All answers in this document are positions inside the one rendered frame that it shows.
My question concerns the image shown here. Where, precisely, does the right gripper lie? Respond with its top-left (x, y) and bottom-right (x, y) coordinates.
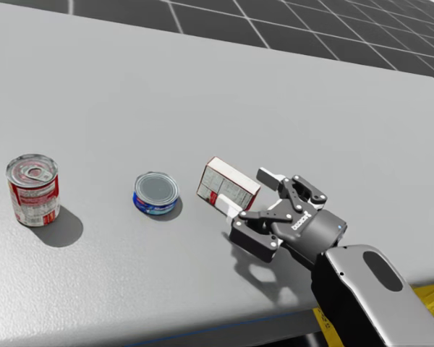
top-left (216, 166), bottom-right (348, 267)

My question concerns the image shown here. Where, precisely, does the red and white can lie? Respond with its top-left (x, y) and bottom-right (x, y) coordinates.
top-left (5, 153), bottom-right (61, 228)

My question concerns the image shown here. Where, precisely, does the blue flat can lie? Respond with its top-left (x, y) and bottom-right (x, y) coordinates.
top-left (132, 171), bottom-right (180, 217)

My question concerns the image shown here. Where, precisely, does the red and white carton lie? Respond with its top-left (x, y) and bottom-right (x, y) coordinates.
top-left (196, 156), bottom-right (262, 212)

